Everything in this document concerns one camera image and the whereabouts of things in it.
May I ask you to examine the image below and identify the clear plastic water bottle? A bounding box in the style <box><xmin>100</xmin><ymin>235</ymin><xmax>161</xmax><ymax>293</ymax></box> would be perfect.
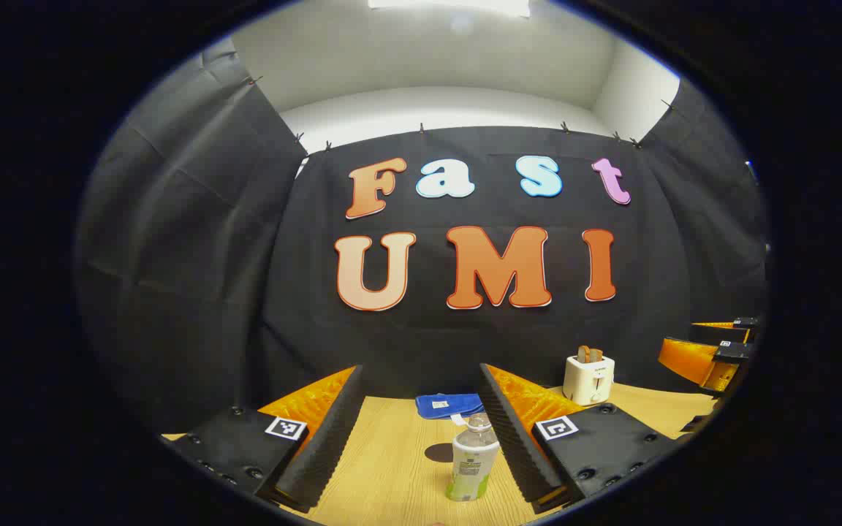
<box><xmin>444</xmin><ymin>413</ymin><xmax>501</xmax><ymax>503</ymax></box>

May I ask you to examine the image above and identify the white toaster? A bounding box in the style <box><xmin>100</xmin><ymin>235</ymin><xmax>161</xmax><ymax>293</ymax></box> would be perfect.
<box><xmin>563</xmin><ymin>354</ymin><xmax>616</xmax><ymax>407</ymax></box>

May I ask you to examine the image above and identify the blue folded towel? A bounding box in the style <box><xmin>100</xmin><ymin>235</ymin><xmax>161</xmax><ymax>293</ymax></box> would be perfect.
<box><xmin>415</xmin><ymin>393</ymin><xmax>486</xmax><ymax>422</ymax></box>

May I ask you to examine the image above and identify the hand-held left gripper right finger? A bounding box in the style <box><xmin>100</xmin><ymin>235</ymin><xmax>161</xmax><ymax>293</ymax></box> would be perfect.
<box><xmin>479</xmin><ymin>363</ymin><xmax>685</xmax><ymax>514</ymax></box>

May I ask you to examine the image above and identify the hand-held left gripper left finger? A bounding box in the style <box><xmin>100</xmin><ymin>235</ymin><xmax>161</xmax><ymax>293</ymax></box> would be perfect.
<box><xmin>162</xmin><ymin>365</ymin><xmax>365</xmax><ymax>514</ymax></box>

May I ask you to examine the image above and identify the ceiling light panel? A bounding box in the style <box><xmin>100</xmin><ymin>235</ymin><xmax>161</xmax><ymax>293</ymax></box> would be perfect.
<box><xmin>368</xmin><ymin>0</ymin><xmax>531</xmax><ymax>18</ymax></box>

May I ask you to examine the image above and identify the black backdrop cloth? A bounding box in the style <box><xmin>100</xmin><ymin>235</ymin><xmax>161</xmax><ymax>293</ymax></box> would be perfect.
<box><xmin>74</xmin><ymin>37</ymin><xmax>769</xmax><ymax>439</ymax></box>

